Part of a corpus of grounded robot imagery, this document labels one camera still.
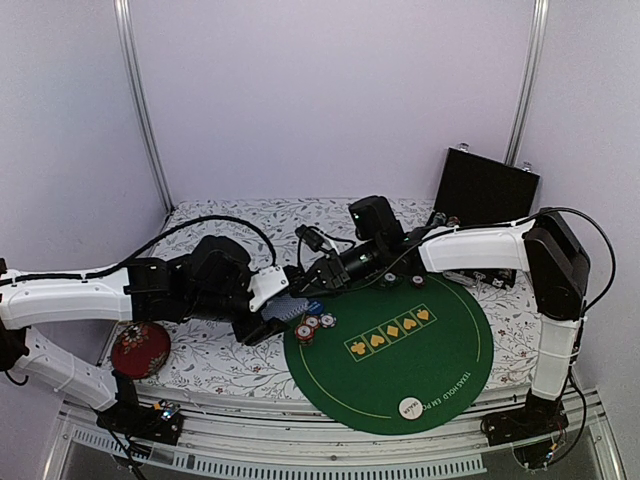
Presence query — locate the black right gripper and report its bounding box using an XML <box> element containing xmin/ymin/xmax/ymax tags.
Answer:
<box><xmin>293</xmin><ymin>238</ymin><xmax>384</xmax><ymax>301</ymax></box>

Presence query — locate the green white chip stack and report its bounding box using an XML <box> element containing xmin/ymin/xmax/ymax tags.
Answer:
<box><xmin>379</xmin><ymin>272</ymin><xmax>399</xmax><ymax>289</ymax></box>

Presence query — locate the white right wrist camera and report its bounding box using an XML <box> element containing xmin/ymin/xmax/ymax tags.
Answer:
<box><xmin>295</xmin><ymin>225</ymin><xmax>340</xmax><ymax>258</ymax></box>

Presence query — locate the floral white table cloth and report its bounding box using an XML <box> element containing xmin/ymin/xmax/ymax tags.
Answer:
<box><xmin>97</xmin><ymin>198</ymin><xmax>561</xmax><ymax>401</ymax></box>

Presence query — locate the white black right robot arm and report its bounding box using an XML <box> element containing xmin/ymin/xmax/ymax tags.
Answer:
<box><xmin>303</xmin><ymin>195</ymin><xmax>594</xmax><ymax>445</ymax></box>

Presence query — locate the dark maroon chip stack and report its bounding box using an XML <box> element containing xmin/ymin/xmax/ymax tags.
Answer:
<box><xmin>410</xmin><ymin>275</ymin><xmax>426</xmax><ymax>289</ymax></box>

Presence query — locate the black poker chip case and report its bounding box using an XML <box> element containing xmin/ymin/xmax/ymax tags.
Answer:
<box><xmin>424</xmin><ymin>146</ymin><xmax>542</xmax><ymax>289</ymax></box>

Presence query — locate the blue playing card deck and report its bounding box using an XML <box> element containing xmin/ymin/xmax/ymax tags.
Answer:
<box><xmin>261</xmin><ymin>295</ymin><xmax>310</xmax><ymax>322</ymax></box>

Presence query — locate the blue blind button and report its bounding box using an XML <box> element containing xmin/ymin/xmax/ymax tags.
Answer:
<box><xmin>306</xmin><ymin>300</ymin><xmax>325</xmax><ymax>315</ymax></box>

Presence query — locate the single red five chip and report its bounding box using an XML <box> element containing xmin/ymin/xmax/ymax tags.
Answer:
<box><xmin>303</xmin><ymin>316</ymin><xmax>321</xmax><ymax>330</ymax></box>

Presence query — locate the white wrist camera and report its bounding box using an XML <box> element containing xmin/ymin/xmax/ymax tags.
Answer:
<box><xmin>295</xmin><ymin>225</ymin><xmax>340</xmax><ymax>258</ymax></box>
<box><xmin>247</xmin><ymin>266</ymin><xmax>289</xmax><ymax>312</ymax></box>

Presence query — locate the aluminium frame post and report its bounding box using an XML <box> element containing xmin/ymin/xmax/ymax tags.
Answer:
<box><xmin>113</xmin><ymin>0</ymin><xmax>175</xmax><ymax>214</ymax></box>
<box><xmin>504</xmin><ymin>0</ymin><xmax>550</xmax><ymax>167</ymax></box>

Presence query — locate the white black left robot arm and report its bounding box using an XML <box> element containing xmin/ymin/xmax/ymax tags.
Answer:
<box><xmin>1</xmin><ymin>235</ymin><xmax>291</xmax><ymax>440</ymax></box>

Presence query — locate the left aluminium frame post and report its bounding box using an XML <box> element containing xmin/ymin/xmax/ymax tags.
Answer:
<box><xmin>113</xmin><ymin>0</ymin><xmax>175</xmax><ymax>214</ymax></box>

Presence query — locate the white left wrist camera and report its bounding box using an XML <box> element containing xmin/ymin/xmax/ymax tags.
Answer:
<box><xmin>247</xmin><ymin>266</ymin><xmax>289</xmax><ymax>312</ymax></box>

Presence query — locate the right aluminium frame post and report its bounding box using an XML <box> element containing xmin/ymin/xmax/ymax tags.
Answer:
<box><xmin>504</xmin><ymin>0</ymin><xmax>550</xmax><ymax>167</ymax></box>

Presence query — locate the round green poker mat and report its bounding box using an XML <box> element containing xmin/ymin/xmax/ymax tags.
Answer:
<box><xmin>284</xmin><ymin>275</ymin><xmax>494</xmax><ymax>435</ymax></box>

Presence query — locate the red floral round cushion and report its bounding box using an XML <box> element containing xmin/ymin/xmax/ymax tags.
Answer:
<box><xmin>110</xmin><ymin>322</ymin><xmax>171</xmax><ymax>380</ymax></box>

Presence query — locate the white dealer button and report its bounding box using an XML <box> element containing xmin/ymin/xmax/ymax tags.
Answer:
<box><xmin>398</xmin><ymin>397</ymin><xmax>425</xmax><ymax>421</ymax></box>

